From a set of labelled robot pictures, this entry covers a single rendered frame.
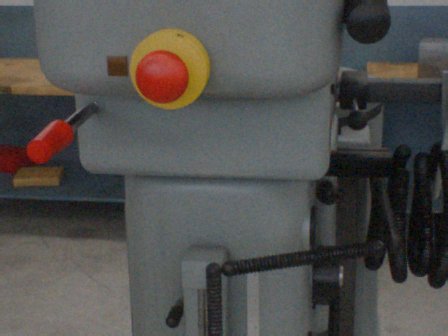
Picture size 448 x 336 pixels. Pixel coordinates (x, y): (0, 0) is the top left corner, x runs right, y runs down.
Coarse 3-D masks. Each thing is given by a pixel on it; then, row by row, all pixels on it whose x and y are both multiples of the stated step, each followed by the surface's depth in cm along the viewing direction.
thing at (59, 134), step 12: (84, 108) 76; (96, 108) 78; (60, 120) 70; (72, 120) 73; (84, 120) 75; (48, 132) 67; (60, 132) 68; (72, 132) 70; (36, 144) 65; (48, 144) 66; (60, 144) 68; (36, 156) 66; (48, 156) 66
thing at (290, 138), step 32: (96, 96) 78; (128, 96) 78; (320, 96) 75; (96, 128) 79; (128, 128) 79; (160, 128) 78; (192, 128) 78; (224, 128) 77; (256, 128) 77; (288, 128) 76; (320, 128) 76; (96, 160) 80; (128, 160) 80; (160, 160) 79; (192, 160) 79; (224, 160) 78; (256, 160) 78; (288, 160) 77; (320, 160) 77
